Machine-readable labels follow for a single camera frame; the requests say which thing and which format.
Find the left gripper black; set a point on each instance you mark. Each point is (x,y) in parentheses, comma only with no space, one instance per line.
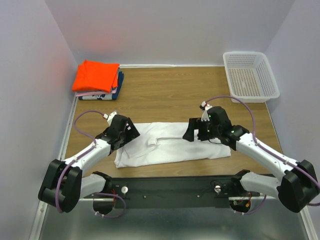
(132,133)

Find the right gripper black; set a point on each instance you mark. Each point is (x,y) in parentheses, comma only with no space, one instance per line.
(193,124)

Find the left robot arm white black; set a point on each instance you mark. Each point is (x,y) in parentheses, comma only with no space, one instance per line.
(64,183)

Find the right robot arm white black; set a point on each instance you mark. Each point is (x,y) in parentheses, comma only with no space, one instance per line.
(294,183)

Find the blue white folded t shirt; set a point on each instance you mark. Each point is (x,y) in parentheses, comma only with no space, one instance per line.
(106,96)

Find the orange folded t shirt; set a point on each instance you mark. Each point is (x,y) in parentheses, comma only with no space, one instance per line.
(96,76)

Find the white plastic basket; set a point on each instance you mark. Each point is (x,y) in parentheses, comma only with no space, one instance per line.
(250,77)

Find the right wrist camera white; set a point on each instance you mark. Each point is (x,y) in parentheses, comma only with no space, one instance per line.
(205,107)

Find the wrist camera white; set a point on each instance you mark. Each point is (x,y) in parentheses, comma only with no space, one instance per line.
(205,107)
(109,117)

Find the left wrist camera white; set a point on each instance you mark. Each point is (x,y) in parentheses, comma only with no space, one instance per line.
(109,117)

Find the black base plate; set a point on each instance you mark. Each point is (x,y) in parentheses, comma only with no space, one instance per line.
(170,193)

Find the left side aluminium rail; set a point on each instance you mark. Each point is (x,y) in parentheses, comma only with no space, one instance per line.
(66,136)

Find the aluminium frame rail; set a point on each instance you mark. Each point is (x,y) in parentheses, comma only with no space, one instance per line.
(261,219)

